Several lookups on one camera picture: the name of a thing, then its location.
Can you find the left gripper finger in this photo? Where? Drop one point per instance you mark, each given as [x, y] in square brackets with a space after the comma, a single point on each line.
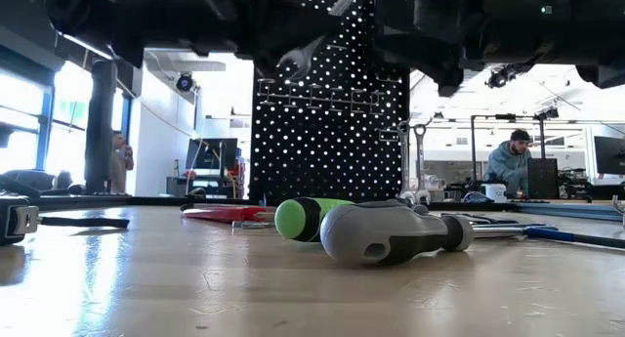
[266, 66]

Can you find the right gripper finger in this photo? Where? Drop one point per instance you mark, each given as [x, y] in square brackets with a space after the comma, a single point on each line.
[449, 83]

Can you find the green black screwdriver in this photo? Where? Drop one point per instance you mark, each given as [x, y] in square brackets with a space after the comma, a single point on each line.
[298, 220]

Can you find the grey black screwdriver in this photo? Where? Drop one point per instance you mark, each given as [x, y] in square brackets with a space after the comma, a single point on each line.
[386, 234]

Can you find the black tape measure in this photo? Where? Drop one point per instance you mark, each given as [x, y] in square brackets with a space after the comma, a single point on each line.
[14, 222]

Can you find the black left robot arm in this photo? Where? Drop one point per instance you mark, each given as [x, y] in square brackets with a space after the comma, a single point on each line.
[146, 14]

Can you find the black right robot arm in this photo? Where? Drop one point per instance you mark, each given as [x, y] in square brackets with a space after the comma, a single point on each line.
[561, 34]

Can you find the black ceiling track light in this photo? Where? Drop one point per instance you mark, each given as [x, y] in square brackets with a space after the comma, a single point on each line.
[547, 113]
[500, 77]

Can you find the metal screwdriver holder rack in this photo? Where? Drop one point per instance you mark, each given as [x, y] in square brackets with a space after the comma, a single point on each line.
[322, 98]

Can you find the person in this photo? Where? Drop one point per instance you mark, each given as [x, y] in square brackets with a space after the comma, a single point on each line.
[508, 163]
[119, 163]

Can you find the black computer monitor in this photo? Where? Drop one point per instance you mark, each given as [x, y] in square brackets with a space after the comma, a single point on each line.
[210, 154]
[610, 154]

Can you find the white container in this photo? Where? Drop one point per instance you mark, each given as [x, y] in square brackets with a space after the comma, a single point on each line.
[495, 193]

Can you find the black metal pegboard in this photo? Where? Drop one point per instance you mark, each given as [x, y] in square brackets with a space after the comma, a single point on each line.
[332, 171]

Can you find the black perforated computer tower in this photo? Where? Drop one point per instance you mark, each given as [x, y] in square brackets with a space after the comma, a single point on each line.
[542, 178]

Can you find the black bag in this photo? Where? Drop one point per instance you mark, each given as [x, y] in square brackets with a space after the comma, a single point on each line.
[29, 178]

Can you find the black ceiling camera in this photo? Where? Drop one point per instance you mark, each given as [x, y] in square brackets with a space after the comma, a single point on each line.
[184, 82]

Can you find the black upright post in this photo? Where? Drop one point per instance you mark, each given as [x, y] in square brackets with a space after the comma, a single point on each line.
[100, 132]

